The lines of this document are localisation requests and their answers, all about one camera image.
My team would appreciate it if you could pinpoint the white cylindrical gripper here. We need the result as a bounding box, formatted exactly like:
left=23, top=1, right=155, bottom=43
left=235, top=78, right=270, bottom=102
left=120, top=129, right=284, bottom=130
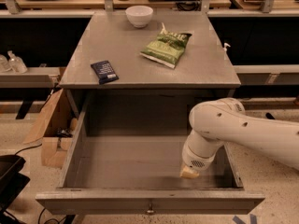
left=179, top=131, right=224, bottom=179

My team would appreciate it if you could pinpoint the grey top drawer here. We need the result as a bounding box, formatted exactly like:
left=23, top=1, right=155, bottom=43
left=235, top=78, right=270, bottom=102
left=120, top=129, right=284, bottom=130
left=35, top=91, right=266, bottom=217

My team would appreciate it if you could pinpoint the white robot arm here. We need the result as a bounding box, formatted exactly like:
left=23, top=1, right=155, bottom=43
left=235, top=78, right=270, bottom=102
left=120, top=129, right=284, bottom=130
left=180, top=98, right=299, bottom=178

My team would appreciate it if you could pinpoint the grey drawer cabinet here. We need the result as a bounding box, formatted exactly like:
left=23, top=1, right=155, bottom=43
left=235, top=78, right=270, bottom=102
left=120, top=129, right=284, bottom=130
left=61, top=10, right=240, bottom=136

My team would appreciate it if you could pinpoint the open cardboard box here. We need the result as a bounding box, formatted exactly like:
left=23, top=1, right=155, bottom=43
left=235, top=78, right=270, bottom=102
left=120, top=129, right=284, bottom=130
left=23, top=90, right=78, bottom=168

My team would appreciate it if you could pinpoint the green chip bag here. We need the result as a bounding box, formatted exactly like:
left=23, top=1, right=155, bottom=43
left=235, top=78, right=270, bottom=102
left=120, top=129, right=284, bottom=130
left=140, top=24, right=192, bottom=69

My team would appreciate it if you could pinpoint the dark blue snack bar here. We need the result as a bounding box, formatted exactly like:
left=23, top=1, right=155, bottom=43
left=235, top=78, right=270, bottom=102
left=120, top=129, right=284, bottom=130
left=91, top=61, right=119, bottom=84

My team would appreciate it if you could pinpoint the white pump dispenser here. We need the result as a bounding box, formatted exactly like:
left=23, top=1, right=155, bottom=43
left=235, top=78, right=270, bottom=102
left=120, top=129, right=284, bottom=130
left=223, top=42, right=231, bottom=52

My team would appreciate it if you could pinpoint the white ceramic bowl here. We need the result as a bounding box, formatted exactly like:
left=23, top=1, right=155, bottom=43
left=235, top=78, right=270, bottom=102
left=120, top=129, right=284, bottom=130
left=125, top=6, right=153, bottom=28

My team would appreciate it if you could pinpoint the black office chair base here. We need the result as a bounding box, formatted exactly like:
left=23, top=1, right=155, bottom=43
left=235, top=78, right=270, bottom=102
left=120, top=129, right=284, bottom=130
left=0, top=155, right=30, bottom=224

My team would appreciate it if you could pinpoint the clear plastic bottle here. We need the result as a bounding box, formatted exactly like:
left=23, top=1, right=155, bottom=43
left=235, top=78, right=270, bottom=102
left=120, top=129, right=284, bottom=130
left=0, top=54, right=11, bottom=72
left=7, top=50, right=27, bottom=74

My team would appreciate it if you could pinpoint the black floor cable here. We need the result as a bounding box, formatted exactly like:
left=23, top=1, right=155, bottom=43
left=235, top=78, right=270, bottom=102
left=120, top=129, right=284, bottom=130
left=36, top=207, right=68, bottom=224

